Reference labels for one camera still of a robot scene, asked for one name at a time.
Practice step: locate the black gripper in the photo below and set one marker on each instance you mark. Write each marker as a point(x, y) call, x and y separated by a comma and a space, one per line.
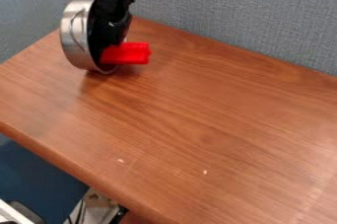
point(111, 22)

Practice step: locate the stainless steel pot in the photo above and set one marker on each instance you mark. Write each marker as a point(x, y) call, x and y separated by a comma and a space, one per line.
point(74, 31)

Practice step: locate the red rectangular block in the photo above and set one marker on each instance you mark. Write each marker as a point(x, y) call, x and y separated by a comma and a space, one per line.
point(127, 53)

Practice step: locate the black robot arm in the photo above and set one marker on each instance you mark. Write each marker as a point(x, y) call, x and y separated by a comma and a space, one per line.
point(113, 20)

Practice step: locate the white object bottom left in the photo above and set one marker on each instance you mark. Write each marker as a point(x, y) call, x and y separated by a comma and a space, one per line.
point(17, 213)

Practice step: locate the metal table leg bracket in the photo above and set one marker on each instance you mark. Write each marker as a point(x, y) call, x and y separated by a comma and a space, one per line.
point(97, 209)

